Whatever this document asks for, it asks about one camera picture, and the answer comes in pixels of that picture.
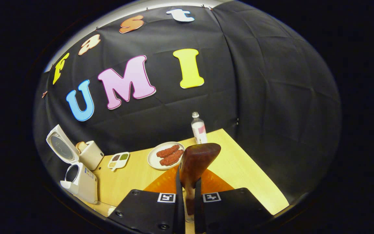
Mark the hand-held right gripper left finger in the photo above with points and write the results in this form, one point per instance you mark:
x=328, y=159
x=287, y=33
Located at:
x=180, y=217

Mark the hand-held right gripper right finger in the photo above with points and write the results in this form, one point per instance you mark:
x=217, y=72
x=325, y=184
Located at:
x=199, y=217

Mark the brown wooden spoon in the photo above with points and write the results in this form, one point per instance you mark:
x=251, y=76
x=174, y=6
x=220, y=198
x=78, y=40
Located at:
x=196, y=162

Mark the white rice cooker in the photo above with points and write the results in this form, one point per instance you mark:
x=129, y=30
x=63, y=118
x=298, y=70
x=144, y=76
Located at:
x=83, y=185

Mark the red sausage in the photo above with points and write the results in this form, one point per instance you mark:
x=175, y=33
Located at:
x=170, y=159
x=167, y=151

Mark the white round plate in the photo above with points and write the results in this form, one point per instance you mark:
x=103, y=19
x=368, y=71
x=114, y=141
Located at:
x=153, y=161

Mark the white divided grain dish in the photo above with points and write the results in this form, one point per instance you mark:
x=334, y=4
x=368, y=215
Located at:
x=118, y=165

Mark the clear bottle pink label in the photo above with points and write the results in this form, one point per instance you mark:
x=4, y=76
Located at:
x=198, y=130

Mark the white toaster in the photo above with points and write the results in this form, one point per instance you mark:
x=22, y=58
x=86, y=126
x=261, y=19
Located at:
x=91, y=157

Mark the toasted bread slice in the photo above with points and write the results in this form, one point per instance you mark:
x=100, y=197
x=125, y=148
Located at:
x=81, y=147

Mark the black backdrop cloth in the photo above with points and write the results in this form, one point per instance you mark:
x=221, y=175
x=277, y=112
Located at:
x=239, y=81

